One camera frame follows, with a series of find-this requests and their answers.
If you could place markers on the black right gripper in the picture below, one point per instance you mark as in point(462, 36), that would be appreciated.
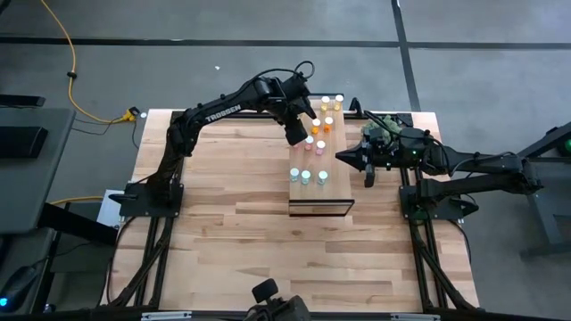
point(386, 151)

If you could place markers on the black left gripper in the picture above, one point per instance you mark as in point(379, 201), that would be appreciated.
point(292, 120)

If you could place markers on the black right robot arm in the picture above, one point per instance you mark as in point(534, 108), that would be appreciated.
point(482, 167)

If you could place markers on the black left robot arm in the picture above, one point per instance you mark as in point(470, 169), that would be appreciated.
point(214, 117)

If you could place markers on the green artificial potted plant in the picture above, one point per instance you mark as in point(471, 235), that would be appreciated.
point(390, 125)

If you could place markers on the black device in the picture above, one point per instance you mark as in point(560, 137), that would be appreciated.
point(276, 305)

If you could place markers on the dark grey side table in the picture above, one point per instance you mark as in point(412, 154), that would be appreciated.
point(551, 223)

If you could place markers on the white paper sheet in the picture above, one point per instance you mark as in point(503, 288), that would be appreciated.
point(107, 214)

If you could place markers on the black flat bar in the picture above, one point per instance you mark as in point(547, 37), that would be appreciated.
point(22, 101)

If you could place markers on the grey desk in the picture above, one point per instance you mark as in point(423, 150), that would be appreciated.
point(27, 196)

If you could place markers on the black computer mouse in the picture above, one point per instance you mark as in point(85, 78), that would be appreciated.
point(18, 285)

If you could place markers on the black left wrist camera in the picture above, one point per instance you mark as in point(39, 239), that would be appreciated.
point(295, 87)

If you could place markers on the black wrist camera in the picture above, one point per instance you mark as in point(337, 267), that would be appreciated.
point(377, 134)
point(295, 87)

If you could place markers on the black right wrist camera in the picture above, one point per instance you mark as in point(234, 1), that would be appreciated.
point(377, 134)

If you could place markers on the wooden shelf black metal frame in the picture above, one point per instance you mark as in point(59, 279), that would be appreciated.
point(330, 191)

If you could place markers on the black table frame rails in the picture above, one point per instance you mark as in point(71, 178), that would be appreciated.
point(250, 115)

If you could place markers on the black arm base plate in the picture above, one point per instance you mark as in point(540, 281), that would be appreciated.
point(446, 215)
point(134, 207)

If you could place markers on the silver metal bracket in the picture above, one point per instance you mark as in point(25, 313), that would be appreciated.
point(415, 317)
point(166, 315)

